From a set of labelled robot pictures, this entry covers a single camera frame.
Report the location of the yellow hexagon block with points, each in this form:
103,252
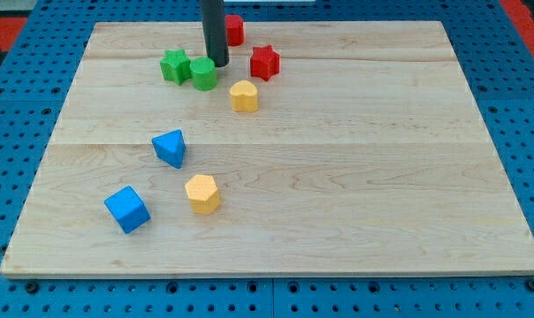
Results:
203,194

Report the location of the green cylinder block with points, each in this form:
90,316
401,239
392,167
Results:
204,75

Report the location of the blue cube block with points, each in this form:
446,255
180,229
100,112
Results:
128,209

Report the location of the red cylinder block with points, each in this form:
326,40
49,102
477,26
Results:
235,31

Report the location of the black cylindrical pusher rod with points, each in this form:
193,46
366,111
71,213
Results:
214,31

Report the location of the light wooden board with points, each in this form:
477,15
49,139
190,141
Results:
367,157

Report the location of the yellow heart block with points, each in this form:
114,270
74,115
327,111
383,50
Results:
244,96

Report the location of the blue triangle block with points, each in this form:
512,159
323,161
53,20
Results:
170,148

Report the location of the red star block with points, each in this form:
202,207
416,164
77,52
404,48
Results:
264,62

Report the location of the green star block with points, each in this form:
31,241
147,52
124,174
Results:
175,66

